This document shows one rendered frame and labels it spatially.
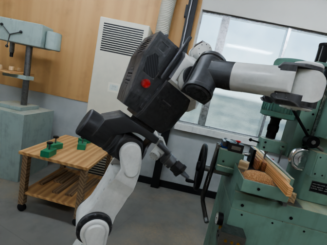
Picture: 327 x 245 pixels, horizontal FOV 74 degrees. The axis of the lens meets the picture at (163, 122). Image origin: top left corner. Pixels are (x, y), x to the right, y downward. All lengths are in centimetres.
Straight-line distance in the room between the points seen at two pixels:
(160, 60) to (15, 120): 195
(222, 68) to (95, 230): 76
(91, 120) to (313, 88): 70
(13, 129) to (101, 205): 175
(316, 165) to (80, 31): 259
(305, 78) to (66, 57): 261
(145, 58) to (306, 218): 106
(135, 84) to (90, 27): 213
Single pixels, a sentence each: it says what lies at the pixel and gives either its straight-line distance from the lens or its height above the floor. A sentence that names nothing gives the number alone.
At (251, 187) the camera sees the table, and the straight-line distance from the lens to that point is 111.
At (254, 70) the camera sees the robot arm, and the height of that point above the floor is 133.
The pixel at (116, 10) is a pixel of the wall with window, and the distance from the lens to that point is 283.
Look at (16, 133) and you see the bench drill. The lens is 256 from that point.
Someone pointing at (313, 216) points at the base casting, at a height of 78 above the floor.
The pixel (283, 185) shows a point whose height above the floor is 93.
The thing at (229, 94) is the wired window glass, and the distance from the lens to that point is 273.
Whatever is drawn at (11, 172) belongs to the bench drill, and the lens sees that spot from 271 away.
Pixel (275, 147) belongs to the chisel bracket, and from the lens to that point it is 136.
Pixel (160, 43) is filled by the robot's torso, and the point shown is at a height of 138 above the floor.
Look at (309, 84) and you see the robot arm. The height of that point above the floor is 132.
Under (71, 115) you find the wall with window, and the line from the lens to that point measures 294.
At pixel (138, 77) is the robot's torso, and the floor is 125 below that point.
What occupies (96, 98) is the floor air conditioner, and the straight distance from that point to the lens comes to 247.
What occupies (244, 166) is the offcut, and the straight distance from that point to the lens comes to 123.
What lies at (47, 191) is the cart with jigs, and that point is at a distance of 216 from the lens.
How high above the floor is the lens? 124
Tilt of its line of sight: 9 degrees down
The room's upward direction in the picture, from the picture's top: 12 degrees clockwise
